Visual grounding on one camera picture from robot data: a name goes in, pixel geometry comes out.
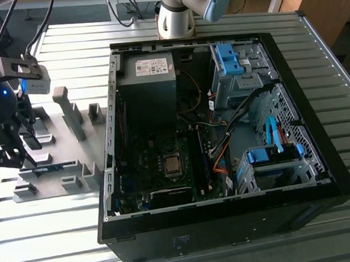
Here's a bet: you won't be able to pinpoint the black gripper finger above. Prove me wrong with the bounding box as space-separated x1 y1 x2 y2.
13 88 43 152
0 139 37 171

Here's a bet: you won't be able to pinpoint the black RAM slot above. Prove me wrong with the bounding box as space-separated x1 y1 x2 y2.
187 124 206 196

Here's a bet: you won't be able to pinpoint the grey parts rack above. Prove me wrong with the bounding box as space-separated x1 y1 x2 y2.
6 83 113 204

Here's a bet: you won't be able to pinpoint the green motherboard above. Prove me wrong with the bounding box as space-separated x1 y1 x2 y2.
115 122 228 214

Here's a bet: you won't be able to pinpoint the grey power supply unit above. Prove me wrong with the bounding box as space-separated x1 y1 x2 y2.
117 49 180 124

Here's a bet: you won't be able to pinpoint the silver CPU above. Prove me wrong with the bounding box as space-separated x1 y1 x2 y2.
163 153 183 175

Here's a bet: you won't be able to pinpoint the black CPU socket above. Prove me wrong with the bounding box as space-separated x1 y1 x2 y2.
160 148 187 181

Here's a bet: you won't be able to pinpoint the black graphics card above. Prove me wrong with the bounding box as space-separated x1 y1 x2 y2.
150 186 196 210

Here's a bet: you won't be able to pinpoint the black open PC case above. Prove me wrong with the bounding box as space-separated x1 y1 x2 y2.
85 27 350 262

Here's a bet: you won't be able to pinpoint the blue plastic drive latch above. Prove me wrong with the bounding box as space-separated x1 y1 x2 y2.
215 42 246 76

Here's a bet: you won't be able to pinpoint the grey metal drive cage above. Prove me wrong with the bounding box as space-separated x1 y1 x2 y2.
208 40 281 111

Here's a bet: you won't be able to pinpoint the blue disk carrier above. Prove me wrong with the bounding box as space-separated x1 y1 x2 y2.
245 142 305 167

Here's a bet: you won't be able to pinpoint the black hard disk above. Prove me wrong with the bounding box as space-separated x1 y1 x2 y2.
266 145 299 163

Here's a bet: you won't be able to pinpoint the wooden cabinet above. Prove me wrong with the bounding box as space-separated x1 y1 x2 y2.
279 0 350 53

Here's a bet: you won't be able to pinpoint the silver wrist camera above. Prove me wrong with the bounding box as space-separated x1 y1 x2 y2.
19 63 52 96

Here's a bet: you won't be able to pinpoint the black camera bracket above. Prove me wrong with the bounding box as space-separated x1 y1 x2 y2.
0 55 43 84

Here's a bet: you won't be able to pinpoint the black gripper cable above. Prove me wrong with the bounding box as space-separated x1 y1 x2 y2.
21 0 60 59

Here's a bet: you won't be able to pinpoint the orange wires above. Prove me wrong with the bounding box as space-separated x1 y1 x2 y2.
211 151 229 174

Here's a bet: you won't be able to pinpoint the black cable bundle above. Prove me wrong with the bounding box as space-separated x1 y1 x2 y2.
205 83 280 158

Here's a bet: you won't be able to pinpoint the blue flat data cable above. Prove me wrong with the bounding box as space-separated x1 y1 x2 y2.
265 115 286 155

